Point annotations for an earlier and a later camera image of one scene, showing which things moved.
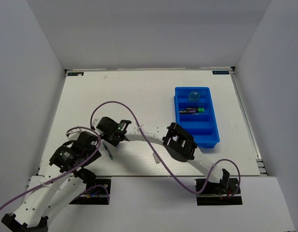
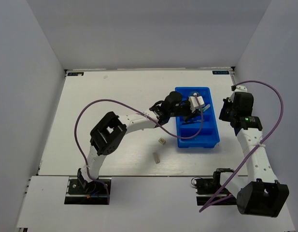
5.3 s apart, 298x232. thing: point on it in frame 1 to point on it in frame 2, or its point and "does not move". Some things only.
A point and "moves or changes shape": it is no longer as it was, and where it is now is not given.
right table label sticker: (220, 72) does not move
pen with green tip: (106, 148) moves or changes shape
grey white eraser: (156, 158) does not move
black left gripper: (97, 154) to (190, 115)
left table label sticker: (74, 74) does not move
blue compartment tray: (195, 112) does not move
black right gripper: (114, 143) to (222, 115)
